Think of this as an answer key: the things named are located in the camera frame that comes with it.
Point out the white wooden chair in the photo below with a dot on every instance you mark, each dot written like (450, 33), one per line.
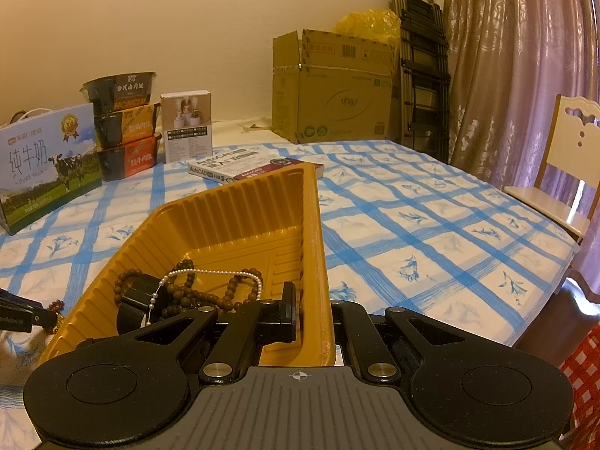
(572, 150)

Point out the small white product box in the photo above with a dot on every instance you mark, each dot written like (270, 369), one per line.
(187, 126)

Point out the red food bowl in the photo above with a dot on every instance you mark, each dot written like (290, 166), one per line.
(136, 159)

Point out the black watch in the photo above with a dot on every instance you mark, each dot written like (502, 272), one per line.
(140, 290)

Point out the large cardboard box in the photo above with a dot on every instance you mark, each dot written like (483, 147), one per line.
(342, 108)

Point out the blue checkered tablecloth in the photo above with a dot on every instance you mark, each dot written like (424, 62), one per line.
(422, 225)

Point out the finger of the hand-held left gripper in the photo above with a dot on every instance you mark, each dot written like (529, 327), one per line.
(47, 321)

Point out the yellow plastic tray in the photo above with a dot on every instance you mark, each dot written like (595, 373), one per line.
(234, 225)

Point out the yellow plastic bag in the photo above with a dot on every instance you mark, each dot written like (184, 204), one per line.
(365, 23)

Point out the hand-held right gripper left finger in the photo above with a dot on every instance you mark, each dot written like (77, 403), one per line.
(290, 309)

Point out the red patterned clothing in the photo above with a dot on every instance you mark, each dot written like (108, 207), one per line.
(583, 375)

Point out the black food bowl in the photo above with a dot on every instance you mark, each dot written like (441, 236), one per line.
(122, 91)

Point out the white purple book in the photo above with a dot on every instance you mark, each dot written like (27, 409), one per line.
(234, 164)

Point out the orange food bowl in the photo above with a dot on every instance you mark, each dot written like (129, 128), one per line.
(133, 124)

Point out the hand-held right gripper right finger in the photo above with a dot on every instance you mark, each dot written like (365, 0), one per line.
(347, 318)

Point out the black folding cart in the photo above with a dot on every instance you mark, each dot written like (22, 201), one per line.
(424, 79)

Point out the pink patterned curtain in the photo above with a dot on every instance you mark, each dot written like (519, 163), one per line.
(515, 56)

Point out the white green milk carton box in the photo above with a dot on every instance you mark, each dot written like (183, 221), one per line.
(47, 173)

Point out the cardboard box with barcode label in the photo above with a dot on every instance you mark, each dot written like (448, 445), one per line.
(347, 51)

